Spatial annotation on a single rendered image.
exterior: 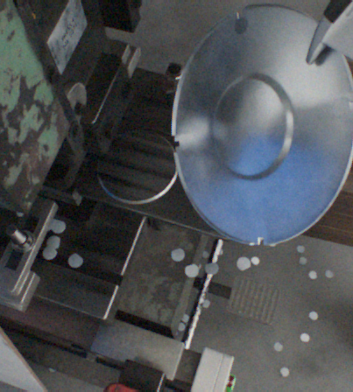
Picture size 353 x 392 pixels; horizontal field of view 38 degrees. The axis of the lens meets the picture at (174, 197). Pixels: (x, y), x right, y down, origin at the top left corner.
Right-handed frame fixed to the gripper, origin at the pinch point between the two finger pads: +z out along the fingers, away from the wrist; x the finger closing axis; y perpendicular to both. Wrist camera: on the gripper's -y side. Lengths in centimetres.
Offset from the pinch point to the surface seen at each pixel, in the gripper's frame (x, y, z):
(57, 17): -20.7, -13.7, 10.8
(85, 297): -2.9, -0.1, 48.2
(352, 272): 92, 15, 53
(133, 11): -8.7, -16.5, 9.6
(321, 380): 73, 34, 72
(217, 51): 3.0, -11.5, 9.2
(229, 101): 1.8, -5.0, 11.9
